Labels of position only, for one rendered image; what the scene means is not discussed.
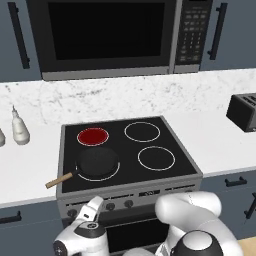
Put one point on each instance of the black and steel stove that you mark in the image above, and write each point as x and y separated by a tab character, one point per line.
133	156

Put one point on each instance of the black oven door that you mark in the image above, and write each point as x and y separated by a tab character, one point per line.
136	233

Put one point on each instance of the black microwave door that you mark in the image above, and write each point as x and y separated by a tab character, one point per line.
106	33

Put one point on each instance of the blue-grey drawer front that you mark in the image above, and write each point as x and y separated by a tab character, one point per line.
30	230
230	181

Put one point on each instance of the blue-grey cupboard door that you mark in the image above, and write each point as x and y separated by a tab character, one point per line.
236	33
16	40

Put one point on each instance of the grey rounded bottle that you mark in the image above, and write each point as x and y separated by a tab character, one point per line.
1	137

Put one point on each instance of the black and steel microwave oven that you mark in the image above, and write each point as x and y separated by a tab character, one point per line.
110	36

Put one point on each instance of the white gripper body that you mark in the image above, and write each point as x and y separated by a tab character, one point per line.
91	208

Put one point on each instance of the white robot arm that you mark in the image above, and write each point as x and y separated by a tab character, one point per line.
200	220

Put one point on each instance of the black stove knob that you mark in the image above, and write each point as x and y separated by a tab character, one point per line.
128	203
71	213
110	206

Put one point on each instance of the black toaster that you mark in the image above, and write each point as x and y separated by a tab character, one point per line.
243	113

